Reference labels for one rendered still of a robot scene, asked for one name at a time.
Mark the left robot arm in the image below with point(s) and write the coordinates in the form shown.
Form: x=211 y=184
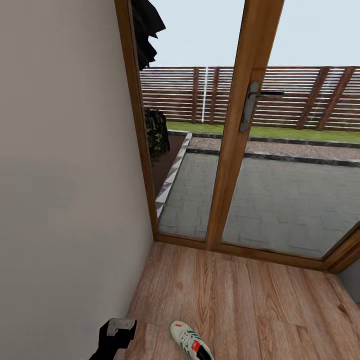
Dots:
x=115 y=334

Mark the door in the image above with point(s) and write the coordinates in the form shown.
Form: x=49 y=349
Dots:
x=247 y=117

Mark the gym shoe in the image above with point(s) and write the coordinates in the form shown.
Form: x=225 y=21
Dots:
x=184 y=335

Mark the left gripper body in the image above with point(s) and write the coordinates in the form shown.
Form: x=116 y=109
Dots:
x=119 y=341

